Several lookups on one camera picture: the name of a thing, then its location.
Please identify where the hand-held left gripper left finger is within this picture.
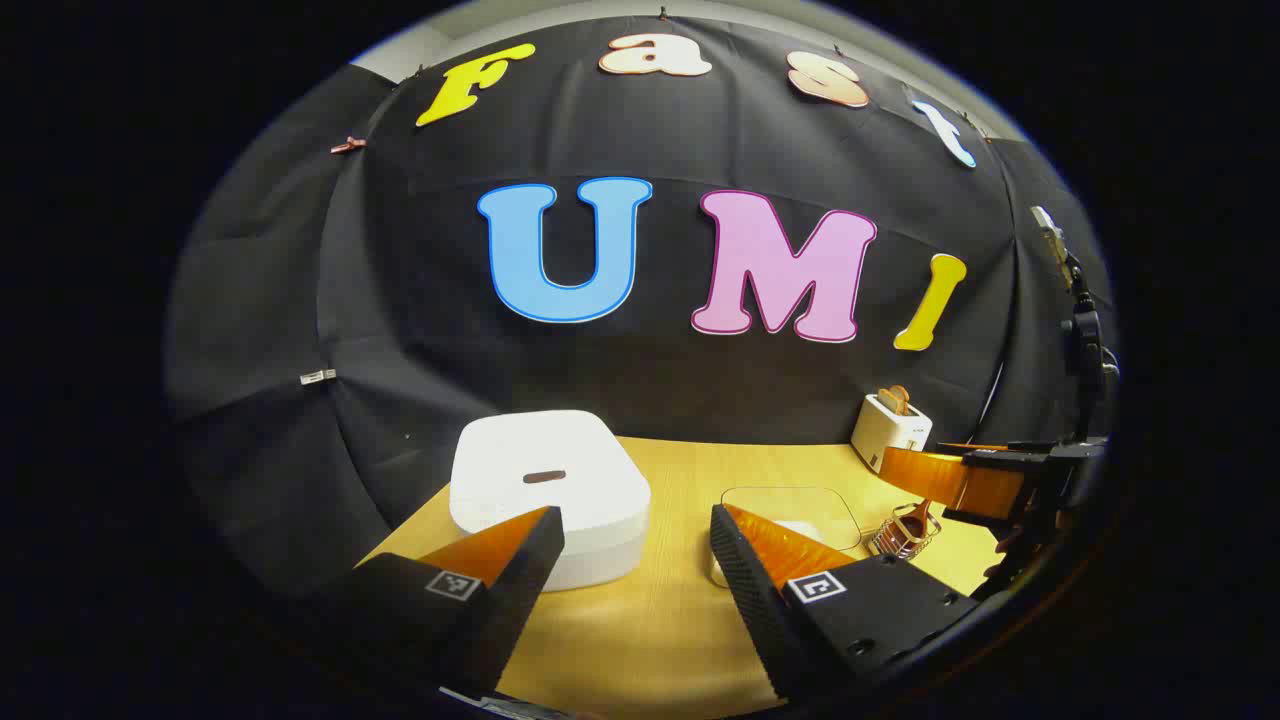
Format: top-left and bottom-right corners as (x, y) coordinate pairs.
(333, 505), (567, 695)

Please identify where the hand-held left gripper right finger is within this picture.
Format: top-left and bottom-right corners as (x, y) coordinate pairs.
(709, 502), (981, 702)

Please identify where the brown wooden spoon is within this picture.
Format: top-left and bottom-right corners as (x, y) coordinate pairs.
(884, 500), (937, 553)

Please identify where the metal wire chopstick holder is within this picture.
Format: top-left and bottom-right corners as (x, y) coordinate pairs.
(867, 500), (944, 562)

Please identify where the white rice cooker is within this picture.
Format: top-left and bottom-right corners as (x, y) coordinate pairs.
(448, 409), (653, 593)

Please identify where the white toaster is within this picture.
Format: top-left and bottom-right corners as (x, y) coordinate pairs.
(851, 392), (934, 474)

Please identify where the clear glass tray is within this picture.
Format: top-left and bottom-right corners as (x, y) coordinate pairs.
(718, 486), (864, 589)

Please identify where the white power cable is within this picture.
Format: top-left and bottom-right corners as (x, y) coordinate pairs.
(978, 358), (1006, 443)

